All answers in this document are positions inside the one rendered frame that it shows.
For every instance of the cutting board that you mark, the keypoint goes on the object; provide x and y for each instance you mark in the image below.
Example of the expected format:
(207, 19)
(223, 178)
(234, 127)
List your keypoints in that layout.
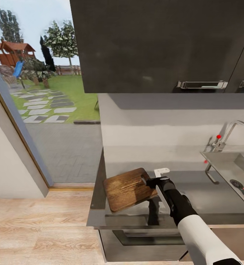
(127, 189)

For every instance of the dishwasher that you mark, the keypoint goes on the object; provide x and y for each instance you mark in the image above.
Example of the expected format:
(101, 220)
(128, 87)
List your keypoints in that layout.
(136, 245)

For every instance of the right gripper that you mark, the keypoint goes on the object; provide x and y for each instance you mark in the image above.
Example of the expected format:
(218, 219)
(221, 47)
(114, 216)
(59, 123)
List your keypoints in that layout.
(152, 182)

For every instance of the fixed window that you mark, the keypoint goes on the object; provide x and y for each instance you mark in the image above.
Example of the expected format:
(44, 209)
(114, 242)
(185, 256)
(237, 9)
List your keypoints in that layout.
(42, 93)

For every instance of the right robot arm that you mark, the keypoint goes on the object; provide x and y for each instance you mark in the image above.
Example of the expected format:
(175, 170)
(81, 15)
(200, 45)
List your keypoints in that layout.
(204, 247)

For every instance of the drop in sink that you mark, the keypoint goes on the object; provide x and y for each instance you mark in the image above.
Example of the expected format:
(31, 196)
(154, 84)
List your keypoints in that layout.
(229, 164)

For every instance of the cabinet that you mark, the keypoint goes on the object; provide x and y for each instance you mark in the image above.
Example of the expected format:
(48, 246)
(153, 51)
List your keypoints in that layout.
(160, 46)

